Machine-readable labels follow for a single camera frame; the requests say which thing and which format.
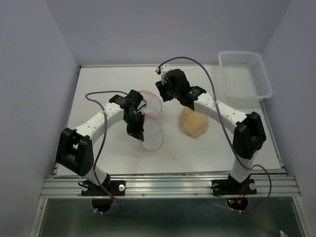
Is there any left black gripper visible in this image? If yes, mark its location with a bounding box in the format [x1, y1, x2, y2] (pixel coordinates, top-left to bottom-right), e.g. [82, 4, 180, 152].
[124, 113, 145, 142]

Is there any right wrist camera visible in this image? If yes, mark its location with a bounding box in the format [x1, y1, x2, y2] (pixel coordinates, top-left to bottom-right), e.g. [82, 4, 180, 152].
[155, 64, 172, 84]

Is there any white plastic basket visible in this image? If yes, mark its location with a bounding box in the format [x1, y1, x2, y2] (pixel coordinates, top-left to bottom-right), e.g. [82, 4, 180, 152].
[218, 51, 274, 102]

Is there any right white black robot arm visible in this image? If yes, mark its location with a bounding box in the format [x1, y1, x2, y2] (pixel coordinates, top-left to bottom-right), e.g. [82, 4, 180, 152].
[156, 68, 266, 193]

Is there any white mesh laundry bag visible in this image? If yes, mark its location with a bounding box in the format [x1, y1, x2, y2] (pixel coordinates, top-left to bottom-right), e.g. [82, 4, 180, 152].
[139, 90, 163, 151]

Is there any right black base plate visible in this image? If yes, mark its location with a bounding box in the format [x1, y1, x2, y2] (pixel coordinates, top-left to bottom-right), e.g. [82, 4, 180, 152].
[211, 179, 257, 196]

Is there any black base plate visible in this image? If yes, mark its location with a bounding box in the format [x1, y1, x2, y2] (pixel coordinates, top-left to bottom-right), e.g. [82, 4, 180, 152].
[211, 179, 257, 196]
[78, 180, 126, 197]

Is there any beige bra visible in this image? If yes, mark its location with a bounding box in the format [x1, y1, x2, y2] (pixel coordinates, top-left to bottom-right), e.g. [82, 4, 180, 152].
[179, 107, 209, 139]

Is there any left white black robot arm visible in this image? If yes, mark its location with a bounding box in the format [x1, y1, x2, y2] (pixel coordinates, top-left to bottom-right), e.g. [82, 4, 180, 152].
[56, 90, 147, 195]

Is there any aluminium frame rail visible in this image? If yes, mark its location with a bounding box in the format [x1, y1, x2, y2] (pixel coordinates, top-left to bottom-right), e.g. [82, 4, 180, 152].
[40, 175, 301, 199]

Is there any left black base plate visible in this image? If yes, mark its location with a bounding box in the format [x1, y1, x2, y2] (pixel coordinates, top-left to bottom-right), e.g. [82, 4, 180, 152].
[78, 180, 126, 197]

